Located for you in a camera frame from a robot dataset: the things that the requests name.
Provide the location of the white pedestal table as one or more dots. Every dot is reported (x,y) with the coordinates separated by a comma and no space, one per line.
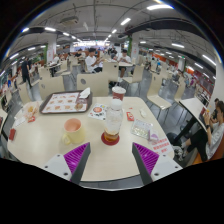
(195,108)

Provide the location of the ceiling strip lights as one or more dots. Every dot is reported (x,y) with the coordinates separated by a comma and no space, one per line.
(159,6)

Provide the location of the white paper napkin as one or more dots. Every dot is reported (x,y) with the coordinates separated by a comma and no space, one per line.
(85,93)

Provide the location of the dark food tray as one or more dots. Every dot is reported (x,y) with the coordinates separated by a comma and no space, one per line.
(63,103)

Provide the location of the flat round red coaster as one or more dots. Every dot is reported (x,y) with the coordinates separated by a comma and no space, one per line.
(104,140)

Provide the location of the person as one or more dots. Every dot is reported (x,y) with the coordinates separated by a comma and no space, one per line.
(26,70)
(90,63)
(125,60)
(213,140)
(214,113)

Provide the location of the crumpled white tissue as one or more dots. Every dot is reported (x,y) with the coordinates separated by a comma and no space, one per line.
(143,113)

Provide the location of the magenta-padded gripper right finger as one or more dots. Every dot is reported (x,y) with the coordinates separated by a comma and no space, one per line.
(146,158)

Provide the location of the red paper cup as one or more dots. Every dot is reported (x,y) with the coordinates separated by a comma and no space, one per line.
(118,93)

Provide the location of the clear plastic food bag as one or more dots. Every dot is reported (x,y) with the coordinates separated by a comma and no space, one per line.
(30,110)

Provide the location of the white red-lettered table sticker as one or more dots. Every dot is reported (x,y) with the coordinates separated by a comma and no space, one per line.
(160,146)

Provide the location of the ceiling air conditioner unit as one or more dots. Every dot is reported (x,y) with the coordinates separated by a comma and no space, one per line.
(69,20)

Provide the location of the small red sauce packet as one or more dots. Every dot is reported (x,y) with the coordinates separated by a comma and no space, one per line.
(130,116)
(12,134)

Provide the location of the pale yellow mug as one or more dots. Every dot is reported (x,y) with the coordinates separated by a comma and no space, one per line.
(75,133)

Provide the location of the clear plastic drink bottle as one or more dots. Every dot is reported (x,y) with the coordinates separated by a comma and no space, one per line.
(113,121)

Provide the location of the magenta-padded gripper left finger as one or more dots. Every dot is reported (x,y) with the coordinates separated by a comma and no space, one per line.
(76,156)

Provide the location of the beige plastic chair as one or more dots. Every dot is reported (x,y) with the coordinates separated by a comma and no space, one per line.
(51,86)
(95,84)
(136,75)
(155,88)
(110,70)

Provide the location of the colourful printed leaflet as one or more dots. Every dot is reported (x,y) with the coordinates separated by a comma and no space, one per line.
(97,111)

